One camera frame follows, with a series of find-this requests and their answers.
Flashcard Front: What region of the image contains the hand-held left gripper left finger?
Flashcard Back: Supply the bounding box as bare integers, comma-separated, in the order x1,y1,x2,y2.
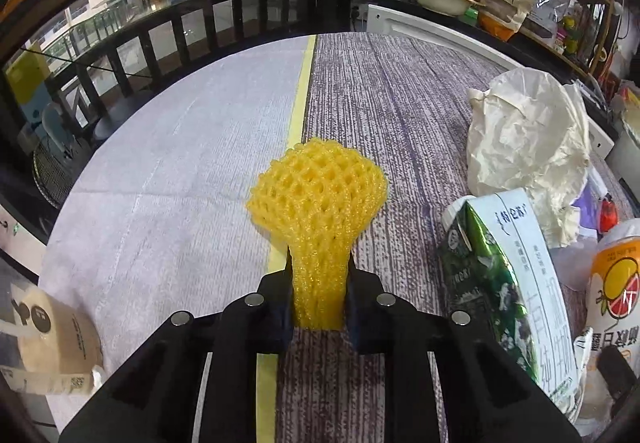
59,255,296,443

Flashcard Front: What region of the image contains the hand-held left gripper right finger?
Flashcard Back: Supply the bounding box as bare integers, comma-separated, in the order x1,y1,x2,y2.
345,263,583,443

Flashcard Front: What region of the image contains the yellow foam fruit net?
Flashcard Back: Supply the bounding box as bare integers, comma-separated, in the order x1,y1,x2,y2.
246,137,389,330

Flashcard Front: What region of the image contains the white paper bag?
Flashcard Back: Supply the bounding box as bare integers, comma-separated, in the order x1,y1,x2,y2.
466,68,592,249

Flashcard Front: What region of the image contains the white table cover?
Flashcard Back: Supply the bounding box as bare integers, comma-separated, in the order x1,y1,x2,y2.
37,36,318,429

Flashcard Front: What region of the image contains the yellow tape strip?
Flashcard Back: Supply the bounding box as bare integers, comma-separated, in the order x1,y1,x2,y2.
255,34,318,443

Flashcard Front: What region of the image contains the purple plastic bag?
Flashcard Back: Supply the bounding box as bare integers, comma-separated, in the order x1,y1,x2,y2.
570,183,601,244

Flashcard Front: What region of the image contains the drink bottle with orange label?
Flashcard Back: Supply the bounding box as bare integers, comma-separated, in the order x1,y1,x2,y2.
575,222,640,429

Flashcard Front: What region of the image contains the small red object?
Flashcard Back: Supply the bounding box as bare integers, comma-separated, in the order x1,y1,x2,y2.
599,196,621,236

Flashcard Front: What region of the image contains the black metal railing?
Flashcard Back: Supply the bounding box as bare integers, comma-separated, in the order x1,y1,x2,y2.
0,0,321,159

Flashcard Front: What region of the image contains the orange packet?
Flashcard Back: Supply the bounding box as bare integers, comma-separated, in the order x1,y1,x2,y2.
477,8,521,41

